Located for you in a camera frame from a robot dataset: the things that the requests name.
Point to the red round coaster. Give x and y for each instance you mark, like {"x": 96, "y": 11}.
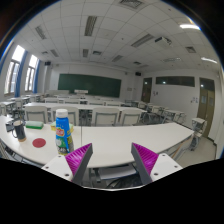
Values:
{"x": 39, "y": 142}

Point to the left window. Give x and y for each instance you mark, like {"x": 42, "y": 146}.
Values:
{"x": 13, "y": 70}

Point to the white chair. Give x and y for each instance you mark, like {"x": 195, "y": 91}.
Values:
{"x": 102, "y": 116}
{"x": 73, "y": 114}
{"x": 129, "y": 117}
{"x": 36, "y": 113}

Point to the blue labelled plastic bottle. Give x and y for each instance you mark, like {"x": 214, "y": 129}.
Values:
{"x": 64, "y": 140}

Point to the black mug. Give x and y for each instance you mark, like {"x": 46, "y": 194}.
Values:
{"x": 18, "y": 131}

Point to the white chair far left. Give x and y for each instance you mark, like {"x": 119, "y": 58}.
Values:
{"x": 36, "y": 113}

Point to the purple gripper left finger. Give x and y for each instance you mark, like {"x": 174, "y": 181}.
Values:
{"x": 78, "y": 161}

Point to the green sponge block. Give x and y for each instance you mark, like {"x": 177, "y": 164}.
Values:
{"x": 34, "y": 124}

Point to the window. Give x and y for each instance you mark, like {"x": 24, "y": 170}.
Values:
{"x": 30, "y": 73}
{"x": 13, "y": 70}

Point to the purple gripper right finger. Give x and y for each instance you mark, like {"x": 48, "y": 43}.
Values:
{"x": 145, "y": 160}

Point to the brown far door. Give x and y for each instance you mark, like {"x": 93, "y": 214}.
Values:
{"x": 146, "y": 90}

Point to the dark object behind mug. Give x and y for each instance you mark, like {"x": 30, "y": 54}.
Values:
{"x": 9, "y": 126}

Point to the brown double door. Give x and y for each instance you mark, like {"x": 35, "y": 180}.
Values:
{"x": 206, "y": 103}

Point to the green chalkboard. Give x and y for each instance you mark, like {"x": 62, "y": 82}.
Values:
{"x": 95, "y": 85}

